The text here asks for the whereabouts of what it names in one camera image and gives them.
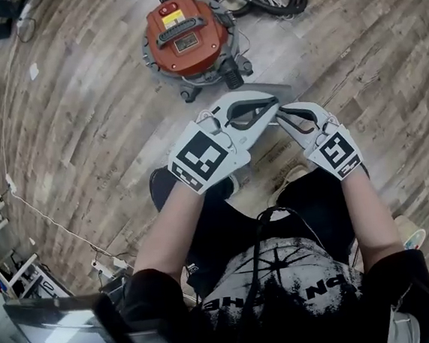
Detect person's right forearm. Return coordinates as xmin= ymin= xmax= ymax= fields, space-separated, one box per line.
xmin=337 ymin=166 xmax=408 ymax=272

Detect person's right beige sneaker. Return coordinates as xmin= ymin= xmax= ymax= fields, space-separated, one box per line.
xmin=264 ymin=159 xmax=314 ymax=205

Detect red and green vacuum cleaner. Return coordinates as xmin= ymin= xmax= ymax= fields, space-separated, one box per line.
xmin=136 ymin=0 xmax=258 ymax=108

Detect white power cable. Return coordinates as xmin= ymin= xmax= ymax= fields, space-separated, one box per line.
xmin=10 ymin=178 xmax=128 ymax=279

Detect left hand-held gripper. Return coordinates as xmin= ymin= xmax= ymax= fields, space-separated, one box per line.
xmin=161 ymin=88 xmax=289 ymax=199

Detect person's black trousers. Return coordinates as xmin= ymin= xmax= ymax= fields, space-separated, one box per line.
xmin=148 ymin=146 xmax=380 ymax=298

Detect black looped cable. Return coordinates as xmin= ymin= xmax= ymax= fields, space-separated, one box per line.
xmin=14 ymin=16 xmax=39 ymax=45

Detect person's left beige sneaker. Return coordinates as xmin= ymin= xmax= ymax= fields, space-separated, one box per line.
xmin=228 ymin=163 xmax=254 ymax=196

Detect person's left forearm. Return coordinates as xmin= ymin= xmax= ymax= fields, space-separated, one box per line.
xmin=124 ymin=175 xmax=215 ymax=285

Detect black monitor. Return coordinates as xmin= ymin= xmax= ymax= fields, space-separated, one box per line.
xmin=2 ymin=283 xmax=186 ymax=343

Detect white waste basket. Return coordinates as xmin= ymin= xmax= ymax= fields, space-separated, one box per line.
xmin=391 ymin=212 xmax=429 ymax=253

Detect person's beige sneaker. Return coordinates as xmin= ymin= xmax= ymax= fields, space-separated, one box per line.
xmin=228 ymin=163 xmax=254 ymax=196
xmin=264 ymin=159 xmax=314 ymax=205

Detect person's black printed t-shirt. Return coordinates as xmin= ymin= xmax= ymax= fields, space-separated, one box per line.
xmin=114 ymin=221 xmax=429 ymax=343

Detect black body-worn cable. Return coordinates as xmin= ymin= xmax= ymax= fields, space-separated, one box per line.
xmin=180 ymin=197 xmax=367 ymax=343

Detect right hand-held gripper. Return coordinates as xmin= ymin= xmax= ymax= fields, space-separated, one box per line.
xmin=274 ymin=95 xmax=365 ymax=188

